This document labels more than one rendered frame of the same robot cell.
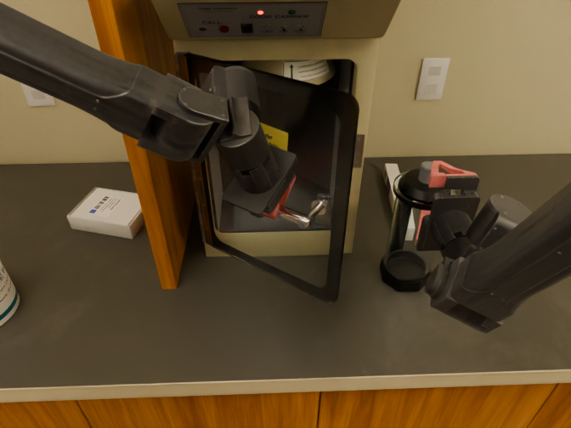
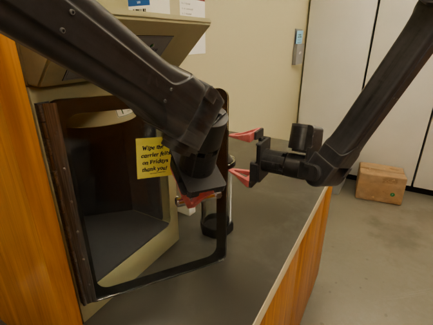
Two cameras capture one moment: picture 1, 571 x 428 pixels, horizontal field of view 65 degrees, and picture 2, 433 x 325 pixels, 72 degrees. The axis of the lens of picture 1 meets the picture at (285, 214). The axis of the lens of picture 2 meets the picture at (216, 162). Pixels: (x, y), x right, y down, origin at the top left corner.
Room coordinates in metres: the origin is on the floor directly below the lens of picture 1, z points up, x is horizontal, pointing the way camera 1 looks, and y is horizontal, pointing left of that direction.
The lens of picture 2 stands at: (0.24, 0.40, 1.47)
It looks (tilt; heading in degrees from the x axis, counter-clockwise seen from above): 23 degrees down; 302
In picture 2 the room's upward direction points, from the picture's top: straight up
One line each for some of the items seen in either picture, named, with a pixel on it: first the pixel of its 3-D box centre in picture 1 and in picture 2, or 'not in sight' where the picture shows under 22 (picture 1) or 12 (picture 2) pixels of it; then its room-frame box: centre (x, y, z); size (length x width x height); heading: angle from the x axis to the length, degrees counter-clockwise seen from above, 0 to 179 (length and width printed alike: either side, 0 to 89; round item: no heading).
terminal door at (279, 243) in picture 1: (264, 188); (155, 198); (0.60, 0.04, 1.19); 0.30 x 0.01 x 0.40; 57
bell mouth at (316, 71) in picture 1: (286, 54); not in sight; (0.80, 0.00, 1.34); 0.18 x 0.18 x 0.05
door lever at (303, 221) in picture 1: (291, 208); (196, 193); (0.54, -0.01, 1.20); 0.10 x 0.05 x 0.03; 57
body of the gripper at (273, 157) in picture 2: (455, 233); (272, 160); (0.48, -0.24, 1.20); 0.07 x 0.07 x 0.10; 2
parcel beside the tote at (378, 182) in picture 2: not in sight; (379, 182); (0.28, -2.74, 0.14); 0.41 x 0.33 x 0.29; 9
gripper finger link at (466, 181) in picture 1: (444, 185); (245, 142); (0.55, -0.24, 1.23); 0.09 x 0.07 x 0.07; 2
